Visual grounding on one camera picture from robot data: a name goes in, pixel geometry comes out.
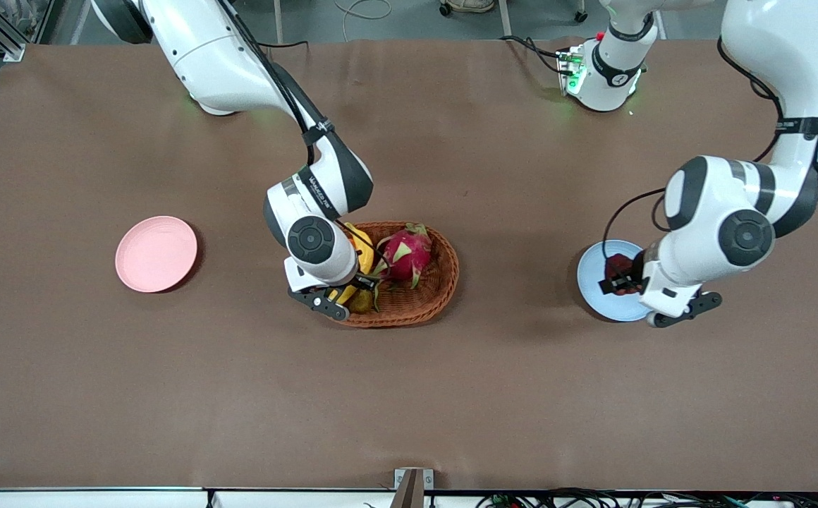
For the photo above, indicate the brown kiwi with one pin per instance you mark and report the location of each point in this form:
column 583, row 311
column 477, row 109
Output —
column 361, row 303

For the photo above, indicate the brown table cover sheet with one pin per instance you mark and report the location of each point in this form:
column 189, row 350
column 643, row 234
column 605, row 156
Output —
column 409, row 395

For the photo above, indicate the pink dragon fruit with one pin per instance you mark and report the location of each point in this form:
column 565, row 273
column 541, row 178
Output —
column 405, row 254

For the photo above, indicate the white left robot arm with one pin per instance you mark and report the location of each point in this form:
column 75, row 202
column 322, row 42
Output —
column 776, row 42

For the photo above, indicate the pink plate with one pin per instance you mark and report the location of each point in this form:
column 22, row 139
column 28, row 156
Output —
column 155, row 254

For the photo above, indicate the yellow banana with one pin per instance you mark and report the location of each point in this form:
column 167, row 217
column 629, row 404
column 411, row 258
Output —
column 363, row 257

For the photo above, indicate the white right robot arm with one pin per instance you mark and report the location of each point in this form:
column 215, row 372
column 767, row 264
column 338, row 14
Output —
column 204, row 49

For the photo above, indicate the grey metal post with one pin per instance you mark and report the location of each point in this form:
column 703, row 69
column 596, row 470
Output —
column 505, row 17
column 278, row 21

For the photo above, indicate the light blue plate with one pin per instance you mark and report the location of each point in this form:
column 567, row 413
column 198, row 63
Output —
column 592, row 282

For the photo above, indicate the brown wicker basket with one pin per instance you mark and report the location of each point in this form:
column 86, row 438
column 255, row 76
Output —
column 437, row 289

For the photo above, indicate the red apple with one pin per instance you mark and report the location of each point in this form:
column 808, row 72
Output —
column 615, row 267

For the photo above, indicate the aluminium edge bracket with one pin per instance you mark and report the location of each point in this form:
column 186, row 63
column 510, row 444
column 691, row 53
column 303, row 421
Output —
column 412, row 483

